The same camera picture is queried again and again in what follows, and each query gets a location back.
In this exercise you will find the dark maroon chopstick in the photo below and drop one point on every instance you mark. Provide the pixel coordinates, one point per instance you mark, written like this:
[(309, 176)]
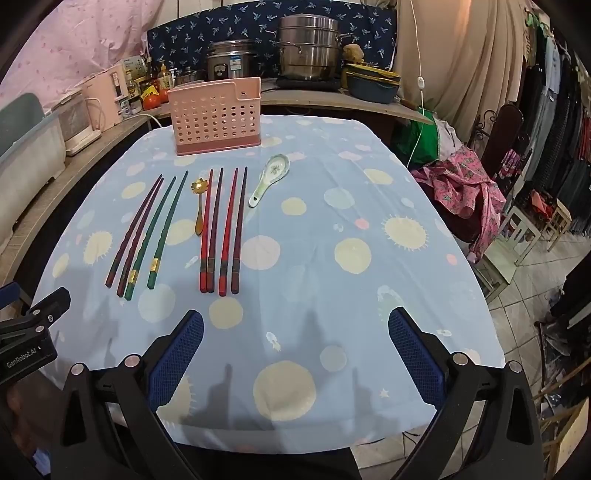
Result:
[(141, 237)]

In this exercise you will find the dark wooden chair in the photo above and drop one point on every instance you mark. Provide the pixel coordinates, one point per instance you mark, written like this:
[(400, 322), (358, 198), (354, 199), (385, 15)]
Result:
[(508, 124)]

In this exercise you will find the white stool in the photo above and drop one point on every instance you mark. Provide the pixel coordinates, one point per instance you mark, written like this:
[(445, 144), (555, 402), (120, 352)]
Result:
[(501, 251)]

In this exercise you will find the red tomato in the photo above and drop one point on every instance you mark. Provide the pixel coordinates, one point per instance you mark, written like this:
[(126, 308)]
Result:
[(165, 94), (150, 99)]

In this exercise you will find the navy printed cloth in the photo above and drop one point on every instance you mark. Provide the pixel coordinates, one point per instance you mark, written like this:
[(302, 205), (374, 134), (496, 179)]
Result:
[(258, 27)]

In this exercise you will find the stainless steel steamer pot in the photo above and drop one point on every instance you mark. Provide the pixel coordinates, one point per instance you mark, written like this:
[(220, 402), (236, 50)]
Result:
[(309, 46)]

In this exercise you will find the beige curtain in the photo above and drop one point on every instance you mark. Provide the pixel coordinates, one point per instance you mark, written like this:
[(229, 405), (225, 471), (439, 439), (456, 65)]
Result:
[(461, 55)]

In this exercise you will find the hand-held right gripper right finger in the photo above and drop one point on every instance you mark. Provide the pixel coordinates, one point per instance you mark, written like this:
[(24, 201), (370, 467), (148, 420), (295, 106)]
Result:
[(415, 355)]

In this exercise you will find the clear labelled bottle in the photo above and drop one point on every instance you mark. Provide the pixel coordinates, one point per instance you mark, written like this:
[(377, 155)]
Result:
[(131, 85)]

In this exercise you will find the chopsticks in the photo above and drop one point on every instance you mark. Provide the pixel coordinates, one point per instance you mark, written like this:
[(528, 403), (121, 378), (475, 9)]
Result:
[(135, 230)]

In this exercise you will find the gold flower-shaped spoon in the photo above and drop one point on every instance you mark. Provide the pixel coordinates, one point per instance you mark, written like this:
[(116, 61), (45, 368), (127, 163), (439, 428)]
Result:
[(198, 185)]

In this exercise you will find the yellow bowl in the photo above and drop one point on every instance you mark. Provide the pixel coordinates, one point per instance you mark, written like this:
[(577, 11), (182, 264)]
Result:
[(374, 78), (374, 69)]

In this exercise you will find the yellow oil bottle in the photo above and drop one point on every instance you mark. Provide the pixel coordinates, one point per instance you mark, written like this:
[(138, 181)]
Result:
[(164, 77)]

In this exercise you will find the small wooden stool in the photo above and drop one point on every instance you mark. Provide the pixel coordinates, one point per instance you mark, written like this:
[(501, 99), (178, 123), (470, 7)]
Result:
[(558, 221)]

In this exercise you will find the green cloth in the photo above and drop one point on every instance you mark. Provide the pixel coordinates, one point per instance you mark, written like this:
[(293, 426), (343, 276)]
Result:
[(415, 138)]

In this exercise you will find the pink printed sheet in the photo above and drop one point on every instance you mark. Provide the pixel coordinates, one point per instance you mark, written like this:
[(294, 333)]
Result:
[(92, 37)]

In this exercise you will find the light blue dotted tablecloth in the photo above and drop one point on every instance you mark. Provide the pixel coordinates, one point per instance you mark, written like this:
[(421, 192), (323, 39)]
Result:
[(323, 277)]

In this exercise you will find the white carton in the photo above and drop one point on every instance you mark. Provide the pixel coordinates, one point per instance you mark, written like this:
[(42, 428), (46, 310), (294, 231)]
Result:
[(135, 64)]

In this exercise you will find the black induction cooktop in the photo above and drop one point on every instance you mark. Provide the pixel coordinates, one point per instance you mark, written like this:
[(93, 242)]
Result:
[(307, 84)]

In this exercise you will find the tan loofah sponge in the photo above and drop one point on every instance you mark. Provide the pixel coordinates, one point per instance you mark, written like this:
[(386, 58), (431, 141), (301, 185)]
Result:
[(353, 53)]

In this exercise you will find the pink perforated utensil basket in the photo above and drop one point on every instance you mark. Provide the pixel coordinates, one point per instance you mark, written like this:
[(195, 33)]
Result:
[(214, 115)]

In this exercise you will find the translucent storage box blue lid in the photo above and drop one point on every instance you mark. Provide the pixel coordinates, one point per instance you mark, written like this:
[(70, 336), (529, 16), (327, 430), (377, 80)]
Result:
[(27, 147)]

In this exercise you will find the row of hanging clothes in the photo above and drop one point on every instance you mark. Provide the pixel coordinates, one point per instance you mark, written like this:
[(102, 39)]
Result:
[(558, 115)]

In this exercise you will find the blue bowl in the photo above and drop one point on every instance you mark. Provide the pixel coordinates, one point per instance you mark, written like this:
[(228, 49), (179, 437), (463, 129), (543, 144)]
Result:
[(371, 92)]

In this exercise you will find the small pot glass lid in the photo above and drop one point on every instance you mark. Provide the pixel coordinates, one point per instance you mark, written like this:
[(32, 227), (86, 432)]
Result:
[(187, 74)]

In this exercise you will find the white floral ceramic spoon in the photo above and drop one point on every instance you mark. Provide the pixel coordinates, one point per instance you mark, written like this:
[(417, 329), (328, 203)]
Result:
[(276, 167)]

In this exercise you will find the wooden counter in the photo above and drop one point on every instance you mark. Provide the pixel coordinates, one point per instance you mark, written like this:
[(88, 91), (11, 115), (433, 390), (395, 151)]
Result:
[(60, 184)]

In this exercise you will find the dark sauce bottle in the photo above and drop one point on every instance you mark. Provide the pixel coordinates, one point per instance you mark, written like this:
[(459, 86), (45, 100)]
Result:
[(148, 69)]

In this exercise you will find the stainless steel rice cooker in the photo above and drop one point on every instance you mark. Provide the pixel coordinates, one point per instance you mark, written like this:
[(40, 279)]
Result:
[(231, 62)]

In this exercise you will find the grey board side table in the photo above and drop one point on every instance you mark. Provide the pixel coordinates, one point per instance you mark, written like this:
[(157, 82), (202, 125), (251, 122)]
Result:
[(369, 102)]

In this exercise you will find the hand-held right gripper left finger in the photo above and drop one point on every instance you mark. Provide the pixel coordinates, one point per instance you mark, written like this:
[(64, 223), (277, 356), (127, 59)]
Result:
[(178, 355)]

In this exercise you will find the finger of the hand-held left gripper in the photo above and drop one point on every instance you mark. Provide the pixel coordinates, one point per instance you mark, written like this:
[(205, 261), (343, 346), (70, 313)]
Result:
[(48, 307)]

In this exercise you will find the pink floral cloth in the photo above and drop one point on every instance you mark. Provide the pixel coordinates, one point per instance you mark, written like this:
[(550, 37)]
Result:
[(457, 184)]

